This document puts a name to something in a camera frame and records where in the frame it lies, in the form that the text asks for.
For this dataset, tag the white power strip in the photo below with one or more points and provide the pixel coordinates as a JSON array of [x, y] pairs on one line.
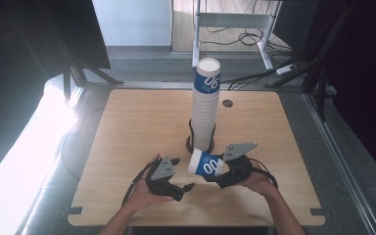
[[286, 69]]

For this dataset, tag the aluminium floor rail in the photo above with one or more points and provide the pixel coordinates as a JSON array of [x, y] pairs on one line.
[[339, 163]]

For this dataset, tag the stack of paper cups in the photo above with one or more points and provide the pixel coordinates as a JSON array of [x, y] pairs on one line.
[[205, 111]]

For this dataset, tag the person's left hand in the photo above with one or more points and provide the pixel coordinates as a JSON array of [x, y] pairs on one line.
[[140, 196]]

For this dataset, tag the white metal desk frame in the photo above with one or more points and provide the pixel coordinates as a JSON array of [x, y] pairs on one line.
[[231, 20]]

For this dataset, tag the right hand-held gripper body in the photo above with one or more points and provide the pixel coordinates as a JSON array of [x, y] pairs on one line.
[[238, 168]]

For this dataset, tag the dark curtain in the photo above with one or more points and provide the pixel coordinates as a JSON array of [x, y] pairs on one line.
[[365, 81], [19, 81]]

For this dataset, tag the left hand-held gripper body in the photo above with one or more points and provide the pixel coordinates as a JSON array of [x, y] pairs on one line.
[[164, 171]]

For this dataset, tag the blue white paper cup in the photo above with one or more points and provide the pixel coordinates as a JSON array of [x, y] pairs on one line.
[[205, 164]]

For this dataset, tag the person's right hand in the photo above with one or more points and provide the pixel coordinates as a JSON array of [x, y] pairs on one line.
[[259, 181]]

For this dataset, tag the black slanted stand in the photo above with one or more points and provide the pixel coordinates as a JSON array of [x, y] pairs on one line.
[[319, 58]]

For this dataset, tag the black tripod stand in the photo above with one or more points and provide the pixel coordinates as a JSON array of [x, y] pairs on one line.
[[78, 70]]

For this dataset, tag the black cup holder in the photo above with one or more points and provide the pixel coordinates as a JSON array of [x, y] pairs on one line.
[[189, 145]]

